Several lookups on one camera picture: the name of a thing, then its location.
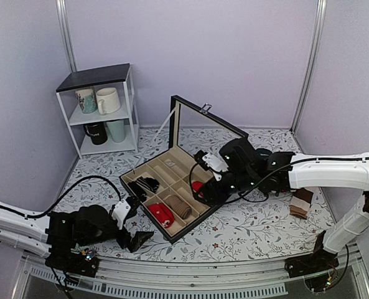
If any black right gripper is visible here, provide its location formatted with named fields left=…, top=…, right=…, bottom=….
left=194, top=170, right=258, bottom=208

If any red and beige sock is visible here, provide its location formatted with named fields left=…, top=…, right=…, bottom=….
left=192, top=181, right=203, bottom=192

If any black compartment storage box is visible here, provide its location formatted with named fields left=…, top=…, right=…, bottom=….
left=120, top=95, right=249, bottom=244

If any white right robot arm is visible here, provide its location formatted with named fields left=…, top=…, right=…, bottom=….
left=189, top=138, right=369, bottom=278

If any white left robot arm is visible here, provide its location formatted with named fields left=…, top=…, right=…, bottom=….
left=0, top=197, right=154, bottom=277

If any rolled red sock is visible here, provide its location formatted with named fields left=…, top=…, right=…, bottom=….
left=147, top=203, right=175, bottom=229

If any rolled black sock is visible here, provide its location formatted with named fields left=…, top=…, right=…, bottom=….
left=128, top=176, right=160, bottom=202

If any rolled brown sock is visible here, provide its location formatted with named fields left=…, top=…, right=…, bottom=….
left=165, top=195, right=192, bottom=219

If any dark green sock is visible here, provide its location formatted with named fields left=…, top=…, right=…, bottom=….
left=256, top=148, right=272, bottom=159

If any light green tumbler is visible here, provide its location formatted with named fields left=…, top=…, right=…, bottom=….
left=106, top=120, right=126, bottom=143

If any black mug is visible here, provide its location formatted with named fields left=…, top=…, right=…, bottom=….
left=83, top=122, right=108, bottom=145

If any cream and brown sock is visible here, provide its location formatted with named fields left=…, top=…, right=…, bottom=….
left=289, top=188, right=314, bottom=219

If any white shelf with black top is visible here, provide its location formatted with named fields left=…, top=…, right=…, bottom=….
left=56, top=63, right=139, bottom=158

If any white mug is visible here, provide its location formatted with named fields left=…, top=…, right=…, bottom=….
left=96, top=87, right=121, bottom=115

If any teal patterned mug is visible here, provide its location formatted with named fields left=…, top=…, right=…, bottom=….
left=75, top=87, right=98, bottom=114

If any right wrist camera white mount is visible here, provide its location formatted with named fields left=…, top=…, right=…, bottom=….
left=202, top=153, right=228, bottom=181

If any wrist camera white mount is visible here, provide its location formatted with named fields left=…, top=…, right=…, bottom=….
left=111, top=200, right=131, bottom=230
left=202, top=153, right=228, bottom=181

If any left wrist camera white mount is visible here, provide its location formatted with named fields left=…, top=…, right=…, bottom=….
left=111, top=200, right=131, bottom=230

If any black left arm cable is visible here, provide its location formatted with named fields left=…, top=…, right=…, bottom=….
left=0, top=175, right=123, bottom=219

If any aluminium front frame rail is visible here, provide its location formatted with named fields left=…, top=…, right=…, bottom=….
left=12, top=244, right=369, bottom=298

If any right metal corner post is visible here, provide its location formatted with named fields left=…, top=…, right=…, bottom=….
left=291, top=0, right=327, bottom=135

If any metal corner post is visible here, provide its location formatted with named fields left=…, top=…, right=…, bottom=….
left=55, top=0, right=77, bottom=72
left=291, top=0, right=327, bottom=135

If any left metal corner post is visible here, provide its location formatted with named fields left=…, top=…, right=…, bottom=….
left=55, top=0, right=77, bottom=72

